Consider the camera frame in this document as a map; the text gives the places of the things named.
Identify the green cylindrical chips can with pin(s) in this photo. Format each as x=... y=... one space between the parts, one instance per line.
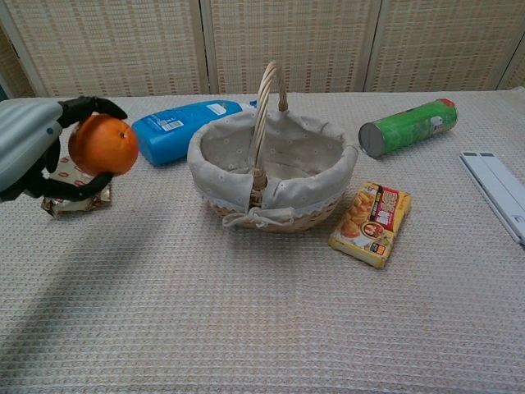
x=410 y=125

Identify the orange fruit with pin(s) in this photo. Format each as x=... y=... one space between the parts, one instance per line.
x=102 y=144

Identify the woven folding screen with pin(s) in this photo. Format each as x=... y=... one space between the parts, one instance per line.
x=262 y=45

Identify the beige woven tablecloth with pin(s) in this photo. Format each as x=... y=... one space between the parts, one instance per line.
x=262 y=312

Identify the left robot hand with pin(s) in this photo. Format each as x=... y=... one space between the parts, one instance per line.
x=24 y=139

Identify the blue plastic bottle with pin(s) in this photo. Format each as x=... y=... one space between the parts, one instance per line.
x=176 y=131

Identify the white folded stand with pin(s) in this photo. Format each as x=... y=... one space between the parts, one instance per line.
x=496 y=189

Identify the wicker basket with cloth liner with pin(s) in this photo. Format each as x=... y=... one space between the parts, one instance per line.
x=270 y=176

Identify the gold foil snack packet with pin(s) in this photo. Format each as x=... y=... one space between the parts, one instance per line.
x=69 y=173

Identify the yellow snack box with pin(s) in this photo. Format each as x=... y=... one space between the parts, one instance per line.
x=371 y=225

